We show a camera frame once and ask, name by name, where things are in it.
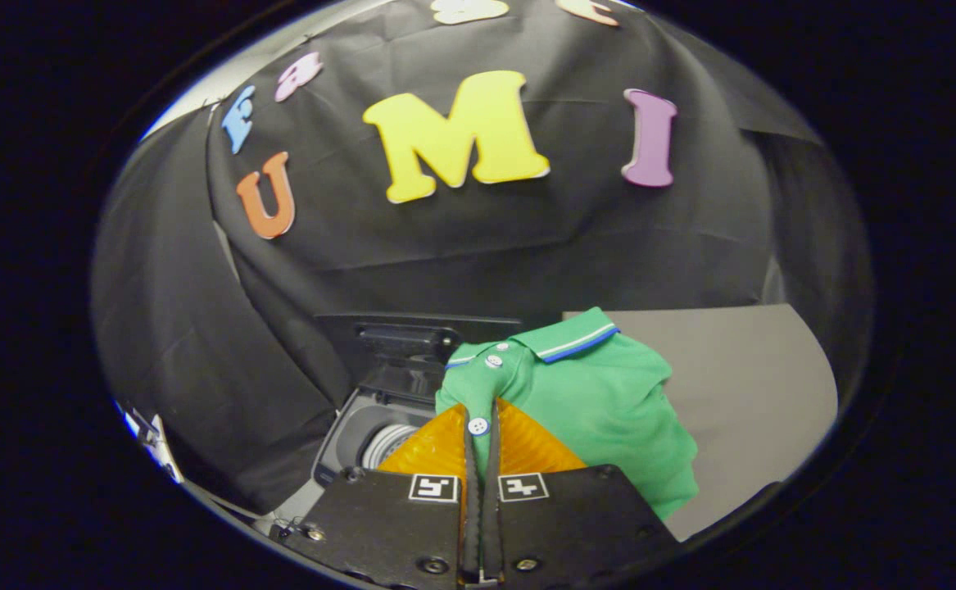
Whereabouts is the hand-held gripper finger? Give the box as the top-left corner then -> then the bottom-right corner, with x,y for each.
277,399 -> 483,587
482,397 -> 683,584

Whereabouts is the black backdrop cloth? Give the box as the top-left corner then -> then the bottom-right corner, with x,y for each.
88,0 -> 876,517

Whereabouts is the green polo shirt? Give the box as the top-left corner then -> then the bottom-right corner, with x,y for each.
435,307 -> 700,520

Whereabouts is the white device stand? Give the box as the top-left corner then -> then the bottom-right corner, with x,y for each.
117,400 -> 185,484

